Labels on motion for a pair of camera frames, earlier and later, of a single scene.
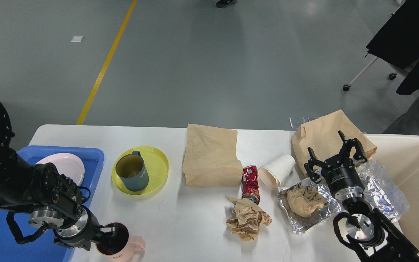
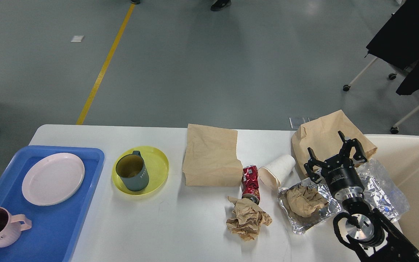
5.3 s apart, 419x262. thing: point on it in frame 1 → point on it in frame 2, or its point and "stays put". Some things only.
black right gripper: x=340 y=170 stays put
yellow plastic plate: x=157 y=166 stays put
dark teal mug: x=131 y=171 stays put
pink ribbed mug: x=122 y=247 → x=1 y=229
